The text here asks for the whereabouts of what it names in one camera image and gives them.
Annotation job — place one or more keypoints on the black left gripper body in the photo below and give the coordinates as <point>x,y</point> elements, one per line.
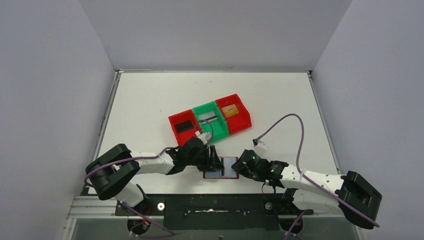
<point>209,159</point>

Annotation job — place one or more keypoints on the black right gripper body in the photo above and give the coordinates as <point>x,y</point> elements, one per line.
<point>244,169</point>

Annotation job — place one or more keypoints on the red leather card holder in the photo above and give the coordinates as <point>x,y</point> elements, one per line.
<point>222,172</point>

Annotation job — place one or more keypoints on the red plastic bin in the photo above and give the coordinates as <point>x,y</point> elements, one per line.
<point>237,123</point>
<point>182,138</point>

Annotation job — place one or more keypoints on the green plastic bin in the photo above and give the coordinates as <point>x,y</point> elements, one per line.
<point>219,127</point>

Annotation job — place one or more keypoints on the grey card with stripe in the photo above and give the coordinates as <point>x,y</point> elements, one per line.
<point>209,116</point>

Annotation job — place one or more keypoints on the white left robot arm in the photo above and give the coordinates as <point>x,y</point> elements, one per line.
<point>110,174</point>

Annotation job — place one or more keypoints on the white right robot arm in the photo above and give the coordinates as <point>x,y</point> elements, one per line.
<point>350,195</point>

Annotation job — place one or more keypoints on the black card in bin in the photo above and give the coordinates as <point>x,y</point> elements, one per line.
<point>184,126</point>

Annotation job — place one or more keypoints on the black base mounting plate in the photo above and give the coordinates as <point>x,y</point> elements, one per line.
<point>220,211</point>

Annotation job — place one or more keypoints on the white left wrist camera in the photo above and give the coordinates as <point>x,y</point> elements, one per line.
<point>205,137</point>

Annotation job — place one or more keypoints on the aluminium table edge rail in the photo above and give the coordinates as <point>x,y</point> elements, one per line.
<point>106,114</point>

